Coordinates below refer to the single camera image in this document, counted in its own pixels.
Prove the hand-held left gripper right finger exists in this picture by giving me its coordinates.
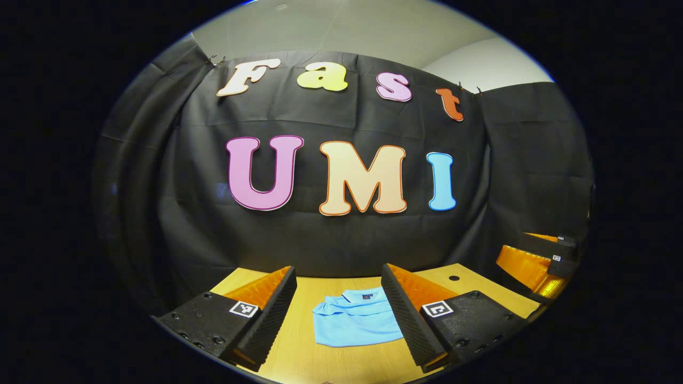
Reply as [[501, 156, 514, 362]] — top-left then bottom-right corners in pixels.
[[380, 262, 534, 374]]

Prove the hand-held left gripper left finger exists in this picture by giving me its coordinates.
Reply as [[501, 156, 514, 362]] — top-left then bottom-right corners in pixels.
[[152, 265, 298, 372]]

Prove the black backdrop cloth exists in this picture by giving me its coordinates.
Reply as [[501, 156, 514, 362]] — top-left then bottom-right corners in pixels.
[[93, 35, 595, 315]]

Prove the light blue polo T-shirt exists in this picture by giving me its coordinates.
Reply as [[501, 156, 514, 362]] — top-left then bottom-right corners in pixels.
[[312, 288, 404, 347]]

